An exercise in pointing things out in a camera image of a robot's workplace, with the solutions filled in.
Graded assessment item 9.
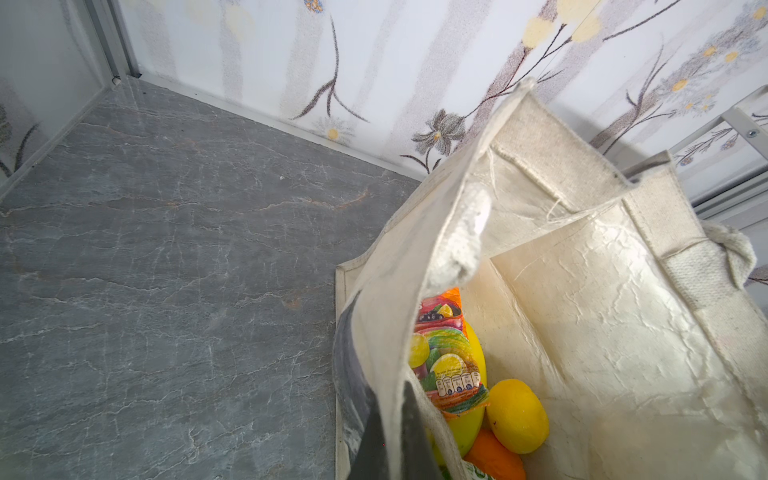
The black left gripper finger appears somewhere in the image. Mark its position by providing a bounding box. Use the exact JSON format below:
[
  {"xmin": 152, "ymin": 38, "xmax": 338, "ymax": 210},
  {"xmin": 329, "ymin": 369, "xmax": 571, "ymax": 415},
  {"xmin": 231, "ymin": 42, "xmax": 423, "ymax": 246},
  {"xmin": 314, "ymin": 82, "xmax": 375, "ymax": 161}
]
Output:
[{"xmin": 347, "ymin": 384, "xmax": 443, "ymax": 479}]

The yellow banana bunch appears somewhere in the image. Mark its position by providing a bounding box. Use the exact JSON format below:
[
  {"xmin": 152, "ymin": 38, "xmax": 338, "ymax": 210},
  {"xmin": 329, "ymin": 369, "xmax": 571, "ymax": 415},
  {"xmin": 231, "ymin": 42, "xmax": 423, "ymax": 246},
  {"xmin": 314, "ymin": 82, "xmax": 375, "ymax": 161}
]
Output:
[{"xmin": 417, "ymin": 316, "xmax": 489, "ymax": 455}]

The orange fruit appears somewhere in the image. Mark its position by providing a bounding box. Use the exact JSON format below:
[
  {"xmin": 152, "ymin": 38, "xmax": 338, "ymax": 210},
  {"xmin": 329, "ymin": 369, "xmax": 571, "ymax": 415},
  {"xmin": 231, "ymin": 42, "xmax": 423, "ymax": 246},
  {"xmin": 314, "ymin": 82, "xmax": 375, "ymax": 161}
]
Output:
[{"xmin": 463, "ymin": 429, "xmax": 527, "ymax": 480}]

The green yellow candy bag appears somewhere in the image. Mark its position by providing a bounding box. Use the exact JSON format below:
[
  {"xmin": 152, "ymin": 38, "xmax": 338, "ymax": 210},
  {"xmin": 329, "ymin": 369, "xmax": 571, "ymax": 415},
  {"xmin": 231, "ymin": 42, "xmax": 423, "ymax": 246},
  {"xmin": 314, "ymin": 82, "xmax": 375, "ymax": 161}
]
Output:
[{"xmin": 408, "ymin": 288, "xmax": 489, "ymax": 419}]

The yellow lemon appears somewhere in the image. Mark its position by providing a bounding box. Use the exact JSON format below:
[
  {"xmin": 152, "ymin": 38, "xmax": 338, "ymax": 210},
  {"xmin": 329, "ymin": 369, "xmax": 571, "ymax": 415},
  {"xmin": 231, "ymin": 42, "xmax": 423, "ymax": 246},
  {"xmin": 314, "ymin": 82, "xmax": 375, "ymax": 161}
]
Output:
[{"xmin": 486, "ymin": 379, "xmax": 550, "ymax": 454}]

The cream canvas tote bag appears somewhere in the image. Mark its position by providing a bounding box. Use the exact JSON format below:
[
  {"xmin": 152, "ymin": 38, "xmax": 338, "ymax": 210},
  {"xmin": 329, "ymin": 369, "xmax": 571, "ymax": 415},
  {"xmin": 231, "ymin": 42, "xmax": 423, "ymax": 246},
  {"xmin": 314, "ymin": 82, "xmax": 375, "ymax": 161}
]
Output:
[{"xmin": 333, "ymin": 80, "xmax": 767, "ymax": 479}]

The white metal wooden shelf rack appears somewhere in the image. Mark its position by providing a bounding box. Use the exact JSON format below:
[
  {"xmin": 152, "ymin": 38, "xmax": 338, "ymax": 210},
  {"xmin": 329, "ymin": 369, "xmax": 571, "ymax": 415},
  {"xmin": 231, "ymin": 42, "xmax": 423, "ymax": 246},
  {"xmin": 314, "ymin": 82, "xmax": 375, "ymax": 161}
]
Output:
[{"xmin": 670, "ymin": 85, "xmax": 767, "ymax": 219}]

